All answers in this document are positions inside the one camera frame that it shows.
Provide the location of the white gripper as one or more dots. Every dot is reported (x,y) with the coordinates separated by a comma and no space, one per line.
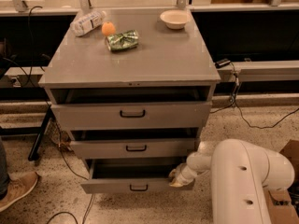
(186,175)

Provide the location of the grey bottom drawer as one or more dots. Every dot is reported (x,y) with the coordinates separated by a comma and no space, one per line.
(132,175)

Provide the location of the grey drawer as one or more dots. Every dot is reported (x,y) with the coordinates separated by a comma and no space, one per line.
(132,116)
(132,175)
(139,148)

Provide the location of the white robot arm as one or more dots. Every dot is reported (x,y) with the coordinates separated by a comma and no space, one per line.
(240,174)

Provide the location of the grey middle drawer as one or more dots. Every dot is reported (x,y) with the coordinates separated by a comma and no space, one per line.
(139,148)

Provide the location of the grey drawer cabinet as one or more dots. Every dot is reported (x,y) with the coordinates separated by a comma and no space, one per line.
(167,66)

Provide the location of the grey top drawer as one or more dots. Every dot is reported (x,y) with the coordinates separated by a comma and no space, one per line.
(132,116)

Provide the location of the brown cardboard box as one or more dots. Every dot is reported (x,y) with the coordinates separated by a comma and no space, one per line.
(283,205)

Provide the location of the small black device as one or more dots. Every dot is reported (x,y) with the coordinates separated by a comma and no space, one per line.
(222,63)

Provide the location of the black table leg left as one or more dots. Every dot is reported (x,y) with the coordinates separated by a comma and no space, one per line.
(37,130)

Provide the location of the crushed green can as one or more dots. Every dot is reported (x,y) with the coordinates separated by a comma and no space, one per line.
(123,41)

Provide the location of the tan shoe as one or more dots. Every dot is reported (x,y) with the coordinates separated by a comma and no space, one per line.
(17,189)

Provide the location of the orange fruit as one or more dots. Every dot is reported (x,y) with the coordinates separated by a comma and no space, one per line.
(108,28)

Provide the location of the blue jeans leg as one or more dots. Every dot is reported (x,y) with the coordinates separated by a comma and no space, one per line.
(4,177)

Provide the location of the clear plastic water bottle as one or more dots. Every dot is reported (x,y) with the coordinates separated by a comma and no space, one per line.
(87,23)

